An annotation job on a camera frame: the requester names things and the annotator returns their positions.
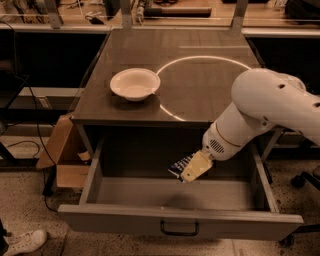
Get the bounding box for grey cabinet with glass top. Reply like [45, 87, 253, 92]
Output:
[72, 29, 261, 151]

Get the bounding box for grey low shelf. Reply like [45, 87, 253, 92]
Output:
[0, 87, 83, 121]

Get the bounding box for white sneaker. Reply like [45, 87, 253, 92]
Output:
[1, 229, 47, 256]

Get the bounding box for black drawer handle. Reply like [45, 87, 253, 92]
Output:
[160, 220, 200, 237]

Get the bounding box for white gripper with grille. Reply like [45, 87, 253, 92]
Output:
[181, 122, 241, 183]

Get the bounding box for black office chair base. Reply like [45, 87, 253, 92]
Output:
[279, 166, 320, 247]

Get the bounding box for open grey top drawer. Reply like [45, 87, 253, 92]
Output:
[59, 140, 303, 241]

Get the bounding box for brown cardboard box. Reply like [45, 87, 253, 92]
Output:
[36, 115, 91, 190]

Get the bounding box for black floor cable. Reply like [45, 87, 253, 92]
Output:
[0, 19, 59, 213]

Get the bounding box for blue rxbar blueberry wrapper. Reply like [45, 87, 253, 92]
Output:
[168, 154, 194, 183]

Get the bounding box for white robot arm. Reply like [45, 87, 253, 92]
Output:
[180, 69, 320, 183]

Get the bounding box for white ceramic bowl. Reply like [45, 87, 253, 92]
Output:
[110, 68, 161, 101]

